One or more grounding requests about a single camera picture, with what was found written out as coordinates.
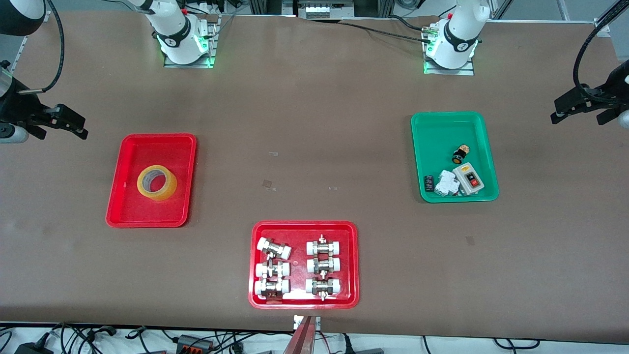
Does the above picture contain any yellow tape roll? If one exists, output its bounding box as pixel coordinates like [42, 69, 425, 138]
[136, 165, 178, 201]

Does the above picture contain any red plastic tray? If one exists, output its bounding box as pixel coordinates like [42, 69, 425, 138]
[248, 220, 360, 310]
[105, 133, 198, 229]

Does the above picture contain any green plastic tray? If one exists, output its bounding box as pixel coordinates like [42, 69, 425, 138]
[410, 111, 500, 203]

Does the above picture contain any white circuit breaker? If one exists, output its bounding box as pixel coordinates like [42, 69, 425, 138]
[434, 170, 461, 198]

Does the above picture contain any black power adapter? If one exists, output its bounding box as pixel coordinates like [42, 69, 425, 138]
[13, 341, 55, 354]

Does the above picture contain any white-ended metal pipe fitting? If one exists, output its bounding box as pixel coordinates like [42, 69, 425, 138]
[254, 278, 290, 298]
[306, 256, 342, 275]
[255, 261, 291, 280]
[305, 276, 342, 300]
[306, 235, 343, 256]
[257, 237, 292, 260]

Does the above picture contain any grey orange power brick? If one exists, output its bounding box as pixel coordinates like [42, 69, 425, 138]
[176, 334, 215, 353]

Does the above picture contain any grey power strip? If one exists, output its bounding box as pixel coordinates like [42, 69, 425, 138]
[304, 2, 355, 20]

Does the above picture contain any red-lit aluminium bar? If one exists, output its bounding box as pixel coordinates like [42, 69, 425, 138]
[282, 315, 316, 354]

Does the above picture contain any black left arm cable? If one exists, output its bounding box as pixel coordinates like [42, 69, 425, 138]
[573, 0, 629, 102]

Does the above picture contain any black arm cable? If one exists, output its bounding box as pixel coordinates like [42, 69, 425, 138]
[573, 0, 629, 102]
[17, 0, 65, 95]

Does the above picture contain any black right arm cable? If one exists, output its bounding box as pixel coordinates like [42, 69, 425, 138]
[17, 0, 65, 95]

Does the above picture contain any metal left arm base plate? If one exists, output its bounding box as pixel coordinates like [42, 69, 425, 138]
[423, 22, 475, 76]

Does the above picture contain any grey two-button switch box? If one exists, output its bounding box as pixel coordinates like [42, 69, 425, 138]
[452, 162, 485, 196]

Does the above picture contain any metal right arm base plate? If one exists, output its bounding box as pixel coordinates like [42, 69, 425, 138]
[163, 14, 220, 69]

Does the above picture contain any short black table cable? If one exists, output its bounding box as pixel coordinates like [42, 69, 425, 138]
[388, 14, 433, 31]

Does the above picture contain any long black table cable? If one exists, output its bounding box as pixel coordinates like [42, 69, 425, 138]
[337, 20, 436, 43]

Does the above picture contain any silver metal bracket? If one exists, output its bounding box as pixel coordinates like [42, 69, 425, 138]
[293, 315, 321, 331]

